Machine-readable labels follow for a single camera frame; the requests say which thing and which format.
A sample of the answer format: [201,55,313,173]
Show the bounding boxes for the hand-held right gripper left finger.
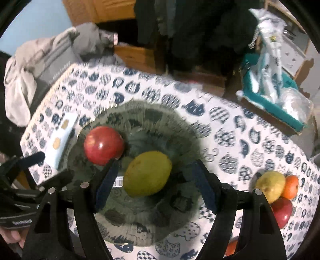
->
[24,159,120,260]

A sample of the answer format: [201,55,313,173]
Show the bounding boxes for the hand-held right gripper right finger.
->
[184,160,288,260]

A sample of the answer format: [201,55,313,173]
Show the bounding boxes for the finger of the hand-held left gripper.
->
[0,151,46,191]

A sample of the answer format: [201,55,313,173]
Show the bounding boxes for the red apple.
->
[84,126,125,166]
[271,197,293,229]

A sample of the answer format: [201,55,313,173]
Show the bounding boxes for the green pear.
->
[123,151,173,197]

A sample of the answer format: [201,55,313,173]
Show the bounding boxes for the yellow pear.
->
[255,171,286,203]

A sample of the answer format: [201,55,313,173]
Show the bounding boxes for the orange tangerine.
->
[224,240,238,257]
[282,175,300,200]

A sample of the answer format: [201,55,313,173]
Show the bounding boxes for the clear glass plate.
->
[64,100,213,247]

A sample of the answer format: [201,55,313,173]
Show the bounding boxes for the person's left hand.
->
[0,226,29,249]

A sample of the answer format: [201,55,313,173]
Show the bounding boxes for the light blue blister pack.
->
[46,114,78,170]

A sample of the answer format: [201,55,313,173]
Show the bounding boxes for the cat print tablecloth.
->
[20,64,320,260]

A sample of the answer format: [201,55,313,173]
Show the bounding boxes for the teal cardboard box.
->
[236,54,307,135]

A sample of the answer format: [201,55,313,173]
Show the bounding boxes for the grey clothing pile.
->
[4,24,123,127]

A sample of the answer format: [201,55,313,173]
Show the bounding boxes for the clear plastic bag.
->
[280,87,314,123]

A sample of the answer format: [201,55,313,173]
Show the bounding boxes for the white printed plastic bag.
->
[247,9,287,103]

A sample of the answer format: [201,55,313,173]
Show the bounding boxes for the dark hanging clothes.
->
[134,0,260,75]

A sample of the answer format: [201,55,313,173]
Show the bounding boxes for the wooden furniture panel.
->
[62,0,139,25]

